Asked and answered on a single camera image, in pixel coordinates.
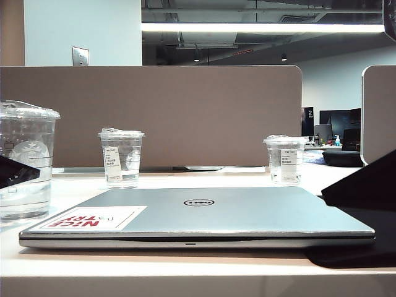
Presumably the metal wall switch plate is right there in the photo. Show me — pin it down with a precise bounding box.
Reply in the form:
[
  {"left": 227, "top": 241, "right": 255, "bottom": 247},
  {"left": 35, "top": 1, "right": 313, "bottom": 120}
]
[{"left": 72, "top": 46, "right": 90, "bottom": 66}]

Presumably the long ceiling light strip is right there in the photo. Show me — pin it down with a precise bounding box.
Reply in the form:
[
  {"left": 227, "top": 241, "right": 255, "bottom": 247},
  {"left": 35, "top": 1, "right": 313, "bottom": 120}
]
[{"left": 141, "top": 22, "right": 386, "bottom": 33}]

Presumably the black office chair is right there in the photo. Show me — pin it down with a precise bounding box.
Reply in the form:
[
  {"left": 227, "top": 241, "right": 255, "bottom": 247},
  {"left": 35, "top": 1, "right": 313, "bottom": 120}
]
[{"left": 342, "top": 128, "right": 362, "bottom": 152}]

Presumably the small clear cup with label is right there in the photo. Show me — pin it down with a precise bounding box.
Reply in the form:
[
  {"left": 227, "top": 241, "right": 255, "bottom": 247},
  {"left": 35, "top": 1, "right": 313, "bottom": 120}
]
[{"left": 262, "top": 134, "right": 309, "bottom": 186}]

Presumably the black computer monitor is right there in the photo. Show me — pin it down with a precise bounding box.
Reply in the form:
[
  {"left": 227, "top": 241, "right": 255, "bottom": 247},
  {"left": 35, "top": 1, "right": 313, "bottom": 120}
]
[{"left": 319, "top": 108, "right": 362, "bottom": 137}]

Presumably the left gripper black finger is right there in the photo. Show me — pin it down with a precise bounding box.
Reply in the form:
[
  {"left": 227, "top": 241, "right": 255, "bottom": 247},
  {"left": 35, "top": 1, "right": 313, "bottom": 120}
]
[{"left": 0, "top": 153, "right": 41, "bottom": 190}]

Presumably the black round cushion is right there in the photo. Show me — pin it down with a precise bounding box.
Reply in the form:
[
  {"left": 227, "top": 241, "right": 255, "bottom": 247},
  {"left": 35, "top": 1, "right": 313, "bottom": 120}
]
[{"left": 321, "top": 150, "right": 364, "bottom": 168}]

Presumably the clear cup with long label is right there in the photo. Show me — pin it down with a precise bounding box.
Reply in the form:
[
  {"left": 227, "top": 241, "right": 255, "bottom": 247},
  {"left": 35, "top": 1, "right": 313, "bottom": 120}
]
[{"left": 97, "top": 126, "right": 146, "bottom": 189}]

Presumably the silver Dell laptop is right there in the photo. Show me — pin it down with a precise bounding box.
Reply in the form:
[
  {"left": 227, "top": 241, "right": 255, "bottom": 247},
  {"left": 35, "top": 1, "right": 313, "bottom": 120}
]
[{"left": 18, "top": 186, "right": 376, "bottom": 249}]

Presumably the black sign with numeral two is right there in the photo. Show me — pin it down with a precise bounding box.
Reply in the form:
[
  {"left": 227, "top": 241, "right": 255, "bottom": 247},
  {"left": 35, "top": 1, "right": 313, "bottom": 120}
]
[{"left": 301, "top": 106, "right": 315, "bottom": 137}]

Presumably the narrow brown desk divider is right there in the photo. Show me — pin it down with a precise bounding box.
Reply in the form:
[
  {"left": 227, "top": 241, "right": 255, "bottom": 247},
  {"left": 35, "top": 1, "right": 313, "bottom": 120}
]
[{"left": 361, "top": 64, "right": 396, "bottom": 167}]

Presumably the white red Nice Try sticker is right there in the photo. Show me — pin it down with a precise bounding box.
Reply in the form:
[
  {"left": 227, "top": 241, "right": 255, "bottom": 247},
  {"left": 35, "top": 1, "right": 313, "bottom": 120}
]
[{"left": 39, "top": 205, "right": 148, "bottom": 231}]

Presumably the tall clear Starbucks cup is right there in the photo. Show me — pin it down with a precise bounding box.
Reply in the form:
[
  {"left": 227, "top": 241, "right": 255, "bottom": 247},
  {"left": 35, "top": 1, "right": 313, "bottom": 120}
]
[{"left": 0, "top": 100, "right": 62, "bottom": 222}]

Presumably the black mouse pad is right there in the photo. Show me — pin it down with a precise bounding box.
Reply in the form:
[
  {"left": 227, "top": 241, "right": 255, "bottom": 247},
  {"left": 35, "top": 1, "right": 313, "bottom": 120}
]
[{"left": 304, "top": 209, "right": 396, "bottom": 269}]

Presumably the wide brown desk divider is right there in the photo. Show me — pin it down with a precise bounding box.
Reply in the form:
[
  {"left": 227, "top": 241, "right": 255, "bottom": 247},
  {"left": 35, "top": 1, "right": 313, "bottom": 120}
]
[{"left": 0, "top": 64, "right": 303, "bottom": 170}]

